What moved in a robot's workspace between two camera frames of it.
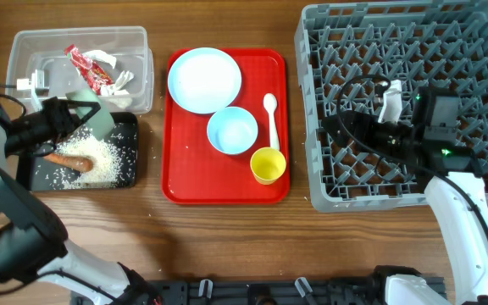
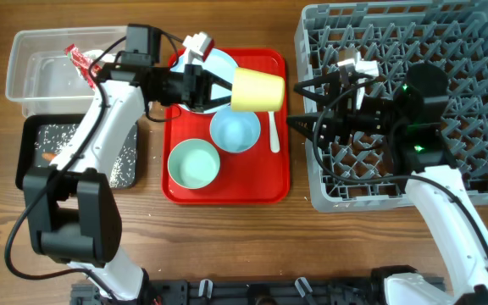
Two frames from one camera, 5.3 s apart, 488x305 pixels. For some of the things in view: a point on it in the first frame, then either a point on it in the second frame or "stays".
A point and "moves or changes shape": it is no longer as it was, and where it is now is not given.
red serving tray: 194,172 stays
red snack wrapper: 91,71 stays
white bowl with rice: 232,130 stays
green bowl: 101,122 moves or changes shape
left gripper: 60,117 to 195,88
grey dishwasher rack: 345,50 stays
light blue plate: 204,80 stays
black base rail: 275,291 stays
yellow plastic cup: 267,165 to 257,91
